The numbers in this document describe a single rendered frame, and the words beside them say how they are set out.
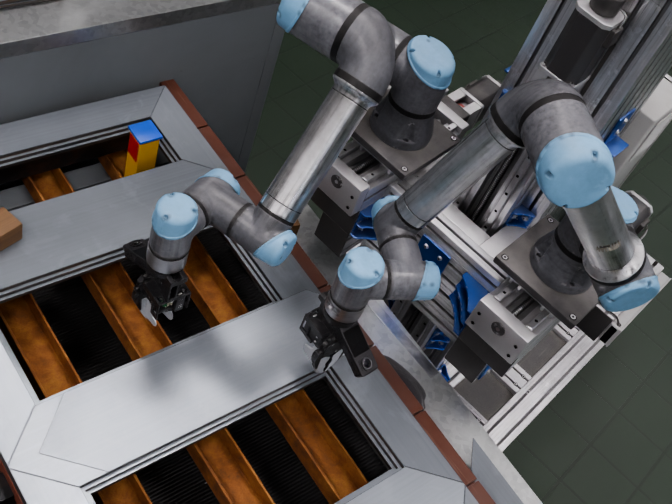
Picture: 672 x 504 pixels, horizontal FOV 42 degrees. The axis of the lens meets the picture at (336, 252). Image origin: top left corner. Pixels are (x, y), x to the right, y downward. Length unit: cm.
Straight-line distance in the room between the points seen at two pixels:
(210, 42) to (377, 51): 88
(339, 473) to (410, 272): 53
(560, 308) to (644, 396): 150
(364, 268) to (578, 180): 40
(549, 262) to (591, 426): 134
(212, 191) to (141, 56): 72
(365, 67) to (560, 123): 35
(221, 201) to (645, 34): 89
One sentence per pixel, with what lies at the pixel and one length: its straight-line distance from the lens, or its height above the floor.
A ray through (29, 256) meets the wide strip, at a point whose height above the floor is 84.
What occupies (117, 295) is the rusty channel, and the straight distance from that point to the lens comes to 206.
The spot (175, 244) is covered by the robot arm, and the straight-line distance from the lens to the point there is 156.
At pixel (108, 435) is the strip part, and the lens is 170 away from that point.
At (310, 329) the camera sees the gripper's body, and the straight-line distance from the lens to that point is 174.
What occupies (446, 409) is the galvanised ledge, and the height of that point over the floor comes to 68.
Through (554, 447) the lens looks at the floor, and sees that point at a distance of 306.
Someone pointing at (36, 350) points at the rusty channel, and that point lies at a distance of 197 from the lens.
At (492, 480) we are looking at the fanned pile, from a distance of 201.
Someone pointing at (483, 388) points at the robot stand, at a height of 21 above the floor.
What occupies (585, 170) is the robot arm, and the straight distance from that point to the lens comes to 141.
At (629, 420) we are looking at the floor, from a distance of 328.
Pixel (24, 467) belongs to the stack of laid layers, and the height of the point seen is 84.
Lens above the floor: 236
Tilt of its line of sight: 48 degrees down
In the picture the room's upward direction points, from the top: 24 degrees clockwise
